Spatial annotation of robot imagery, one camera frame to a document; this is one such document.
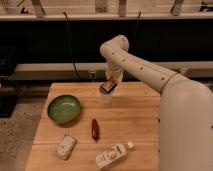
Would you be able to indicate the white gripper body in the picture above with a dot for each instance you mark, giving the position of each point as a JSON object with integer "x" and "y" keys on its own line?
{"x": 113, "y": 73}

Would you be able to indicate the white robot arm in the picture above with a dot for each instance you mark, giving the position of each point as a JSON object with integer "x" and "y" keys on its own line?
{"x": 185, "y": 113}

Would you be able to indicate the red chili pepper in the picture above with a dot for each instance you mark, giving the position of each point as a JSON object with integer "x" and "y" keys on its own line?
{"x": 95, "y": 129}

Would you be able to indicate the green bowl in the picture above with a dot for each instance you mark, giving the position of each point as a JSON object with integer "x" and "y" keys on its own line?
{"x": 63, "y": 109}

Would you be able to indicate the white plastic bottle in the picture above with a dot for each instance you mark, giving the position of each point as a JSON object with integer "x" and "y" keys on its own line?
{"x": 113, "y": 154}

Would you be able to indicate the white rectangular box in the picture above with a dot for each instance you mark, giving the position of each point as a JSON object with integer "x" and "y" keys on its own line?
{"x": 65, "y": 146}

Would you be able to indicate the wall power outlet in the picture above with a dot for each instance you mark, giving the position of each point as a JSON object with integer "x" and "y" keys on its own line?
{"x": 92, "y": 74}

